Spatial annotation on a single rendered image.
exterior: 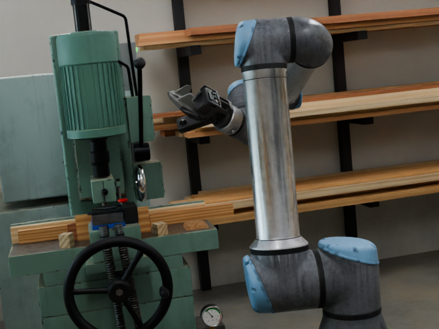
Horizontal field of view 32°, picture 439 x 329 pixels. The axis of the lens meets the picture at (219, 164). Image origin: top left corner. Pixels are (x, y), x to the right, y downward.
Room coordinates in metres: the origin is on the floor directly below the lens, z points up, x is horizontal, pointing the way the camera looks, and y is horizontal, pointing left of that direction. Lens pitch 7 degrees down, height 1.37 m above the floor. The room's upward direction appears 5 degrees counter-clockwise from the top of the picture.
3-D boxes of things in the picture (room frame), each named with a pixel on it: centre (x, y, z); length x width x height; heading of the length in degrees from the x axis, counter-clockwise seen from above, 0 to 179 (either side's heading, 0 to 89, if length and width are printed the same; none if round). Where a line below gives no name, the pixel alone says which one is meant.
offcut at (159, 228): (2.19, 0.19, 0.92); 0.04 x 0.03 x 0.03; 27
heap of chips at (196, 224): (2.26, 0.09, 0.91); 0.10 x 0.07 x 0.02; 11
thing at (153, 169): (2.51, 0.24, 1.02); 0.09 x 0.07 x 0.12; 101
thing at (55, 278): (2.24, 0.35, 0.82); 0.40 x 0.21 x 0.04; 101
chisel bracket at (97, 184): (2.32, 0.36, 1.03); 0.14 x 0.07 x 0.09; 11
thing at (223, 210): (2.31, 0.30, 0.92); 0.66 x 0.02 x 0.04; 101
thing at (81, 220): (2.23, 0.33, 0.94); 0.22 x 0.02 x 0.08; 101
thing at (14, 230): (2.32, 0.35, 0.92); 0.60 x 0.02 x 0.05; 101
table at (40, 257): (2.19, 0.33, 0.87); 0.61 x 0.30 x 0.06; 101
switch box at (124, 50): (2.64, 0.28, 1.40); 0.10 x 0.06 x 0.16; 11
